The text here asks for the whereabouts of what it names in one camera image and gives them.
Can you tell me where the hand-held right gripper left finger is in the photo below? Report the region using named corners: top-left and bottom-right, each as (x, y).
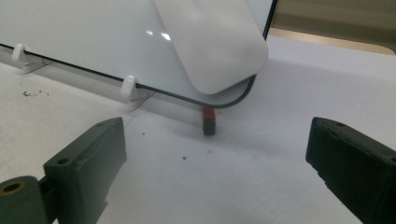
top-left (43, 117), bottom-right (128, 224)

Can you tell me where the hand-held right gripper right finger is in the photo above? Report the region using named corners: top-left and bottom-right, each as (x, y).
top-left (305, 117), bottom-right (396, 224)

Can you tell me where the white whiteboard eraser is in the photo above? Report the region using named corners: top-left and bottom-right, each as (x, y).
top-left (152, 0), bottom-right (269, 95)

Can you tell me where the white plastic board clip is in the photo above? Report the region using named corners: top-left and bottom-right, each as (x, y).
top-left (11, 43), bottom-right (53, 75)
top-left (120, 75), bottom-right (156, 112)

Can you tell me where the red and black marker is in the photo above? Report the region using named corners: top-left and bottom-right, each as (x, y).
top-left (201, 106), bottom-right (217, 136)

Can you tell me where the white whiteboard with black rim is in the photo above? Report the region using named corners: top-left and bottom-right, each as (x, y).
top-left (0, 0), bottom-right (278, 109)

